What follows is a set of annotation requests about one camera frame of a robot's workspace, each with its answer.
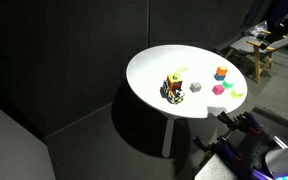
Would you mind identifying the grey block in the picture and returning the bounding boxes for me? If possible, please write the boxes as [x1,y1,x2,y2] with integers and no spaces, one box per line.
[189,81,203,93]

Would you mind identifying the pink block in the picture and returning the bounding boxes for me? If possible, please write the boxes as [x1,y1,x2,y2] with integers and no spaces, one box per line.
[211,84,226,96]

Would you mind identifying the blue block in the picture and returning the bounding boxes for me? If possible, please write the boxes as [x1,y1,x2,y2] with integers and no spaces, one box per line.
[213,73,226,82]

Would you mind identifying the orange block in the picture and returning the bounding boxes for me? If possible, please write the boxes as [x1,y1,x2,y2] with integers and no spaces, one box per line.
[216,65,229,77]

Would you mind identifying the lime green block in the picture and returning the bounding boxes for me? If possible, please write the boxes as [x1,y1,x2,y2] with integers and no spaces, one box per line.
[230,89,245,99]

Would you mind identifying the black white patterned cube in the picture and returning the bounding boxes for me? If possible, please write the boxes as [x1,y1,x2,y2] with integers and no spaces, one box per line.
[160,79,172,100]

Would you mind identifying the white round table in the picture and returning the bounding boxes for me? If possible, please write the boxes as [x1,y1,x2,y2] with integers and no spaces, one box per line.
[126,44,248,158]

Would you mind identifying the orange number six cube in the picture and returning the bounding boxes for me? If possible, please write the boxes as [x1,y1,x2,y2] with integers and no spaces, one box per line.
[166,73,184,92]

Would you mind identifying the black white letter cube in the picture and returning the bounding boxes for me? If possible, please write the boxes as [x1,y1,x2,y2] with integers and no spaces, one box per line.
[169,89,186,105]

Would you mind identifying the blue spring clamp orange tips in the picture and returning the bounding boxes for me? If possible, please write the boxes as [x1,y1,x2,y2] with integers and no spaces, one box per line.
[237,111,262,136]
[213,136,244,163]

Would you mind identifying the grey metal box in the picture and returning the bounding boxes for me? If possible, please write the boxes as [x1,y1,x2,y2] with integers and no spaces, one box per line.
[193,154,242,180]

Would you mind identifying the wooden chair grey seat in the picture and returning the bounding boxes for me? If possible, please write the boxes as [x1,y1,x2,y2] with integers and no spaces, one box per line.
[223,29,288,85]

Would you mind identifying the clear plastic bag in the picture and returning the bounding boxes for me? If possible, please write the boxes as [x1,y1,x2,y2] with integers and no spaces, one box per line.
[246,20,269,38]

